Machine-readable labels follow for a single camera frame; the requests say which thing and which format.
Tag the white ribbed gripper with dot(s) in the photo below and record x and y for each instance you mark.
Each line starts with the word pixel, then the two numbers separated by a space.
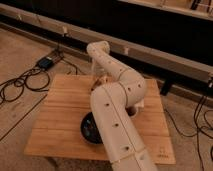
pixel 97 69

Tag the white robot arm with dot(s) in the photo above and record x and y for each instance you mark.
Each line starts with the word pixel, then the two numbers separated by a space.
pixel 124 146

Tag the white sponge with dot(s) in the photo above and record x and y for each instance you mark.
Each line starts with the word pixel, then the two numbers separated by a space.
pixel 99 81

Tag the wooden board table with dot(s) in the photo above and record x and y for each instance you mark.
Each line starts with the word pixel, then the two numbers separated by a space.
pixel 56 132

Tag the long wooden beam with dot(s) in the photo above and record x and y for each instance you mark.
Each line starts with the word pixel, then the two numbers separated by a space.
pixel 176 42

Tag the black power adapter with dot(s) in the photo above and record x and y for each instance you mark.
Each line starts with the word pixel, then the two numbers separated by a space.
pixel 45 63

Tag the black round bowl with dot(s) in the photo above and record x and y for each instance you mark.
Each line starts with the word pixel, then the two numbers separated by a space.
pixel 89 129

